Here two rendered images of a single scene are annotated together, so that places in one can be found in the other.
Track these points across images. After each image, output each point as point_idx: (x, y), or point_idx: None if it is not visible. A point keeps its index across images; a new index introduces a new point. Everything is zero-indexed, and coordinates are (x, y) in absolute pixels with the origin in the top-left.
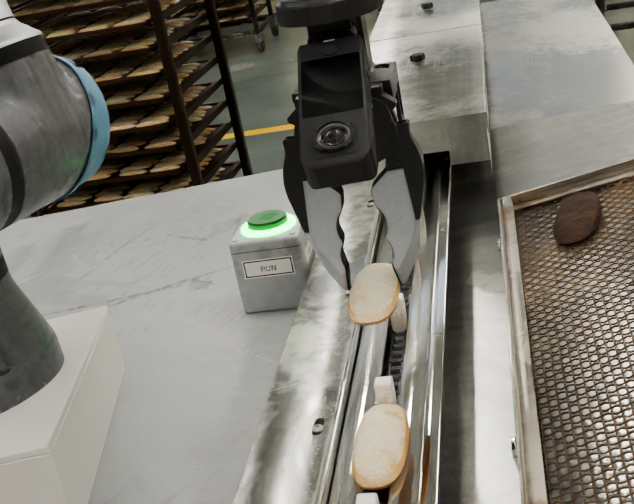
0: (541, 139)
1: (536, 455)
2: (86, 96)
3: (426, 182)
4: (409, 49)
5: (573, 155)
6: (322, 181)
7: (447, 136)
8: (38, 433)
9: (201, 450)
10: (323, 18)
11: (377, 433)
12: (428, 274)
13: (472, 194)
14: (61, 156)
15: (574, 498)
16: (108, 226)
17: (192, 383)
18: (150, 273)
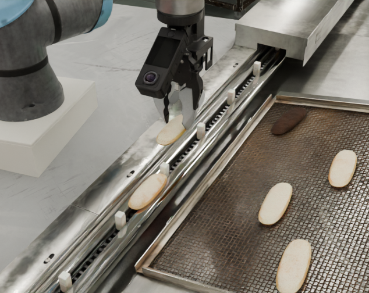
0: (350, 50)
1: (176, 227)
2: None
3: (270, 60)
4: None
5: (354, 67)
6: (141, 93)
7: (287, 43)
8: (31, 137)
9: (99, 159)
10: (169, 22)
11: (147, 186)
12: (229, 115)
13: (292, 72)
14: (82, 21)
15: (171, 250)
16: (138, 22)
17: (116, 125)
18: (137, 59)
